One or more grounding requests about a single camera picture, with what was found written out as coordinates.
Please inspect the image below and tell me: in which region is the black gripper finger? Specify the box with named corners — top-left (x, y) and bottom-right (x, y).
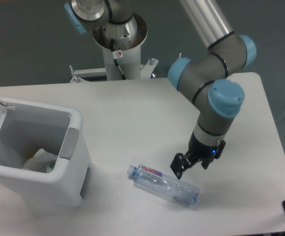
top-left (170, 152), bottom-right (190, 179)
top-left (201, 157), bottom-right (215, 170)

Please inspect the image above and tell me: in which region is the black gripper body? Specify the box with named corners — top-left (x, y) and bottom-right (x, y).
top-left (187, 134), bottom-right (226, 168)

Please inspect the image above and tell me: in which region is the clear plastic water bottle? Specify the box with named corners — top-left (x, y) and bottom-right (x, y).
top-left (127, 164), bottom-right (199, 207)

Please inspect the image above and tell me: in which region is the white plastic wrapper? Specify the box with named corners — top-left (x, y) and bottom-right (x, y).
top-left (22, 148), bottom-right (58, 173)

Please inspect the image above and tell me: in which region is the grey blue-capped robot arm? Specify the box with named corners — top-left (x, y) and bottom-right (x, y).
top-left (64, 0), bottom-right (256, 178)

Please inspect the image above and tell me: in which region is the white open trash can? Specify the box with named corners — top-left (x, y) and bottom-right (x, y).
top-left (0, 96), bottom-right (92, 207)

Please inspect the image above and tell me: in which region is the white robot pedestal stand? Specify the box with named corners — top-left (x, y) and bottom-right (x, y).
top-left (69, 12), bottom-right (184, 83)

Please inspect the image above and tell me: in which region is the black cable on pedestal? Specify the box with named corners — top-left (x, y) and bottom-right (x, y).
top-left (110, 38), bottom-right (128, 81)

